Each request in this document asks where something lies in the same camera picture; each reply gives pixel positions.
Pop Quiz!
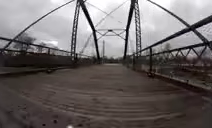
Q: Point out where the pole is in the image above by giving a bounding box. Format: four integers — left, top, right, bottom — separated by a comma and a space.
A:
101, 39, 106, 61

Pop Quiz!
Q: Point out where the wooden plank bridge deck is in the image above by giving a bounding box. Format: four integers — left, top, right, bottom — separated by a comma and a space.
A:
0, 63, 212, 128

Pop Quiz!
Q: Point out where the dark metal bridge railing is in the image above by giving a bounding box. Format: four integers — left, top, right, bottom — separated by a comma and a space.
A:
122, 11, 212, 95
0, 34, 102, 76

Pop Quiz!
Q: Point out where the bare tree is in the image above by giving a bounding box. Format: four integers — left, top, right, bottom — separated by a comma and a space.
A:
12, 32, 38, 52

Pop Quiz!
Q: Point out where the steel bridge truss frame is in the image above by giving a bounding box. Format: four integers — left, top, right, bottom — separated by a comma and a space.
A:
0, 0, 212, 65

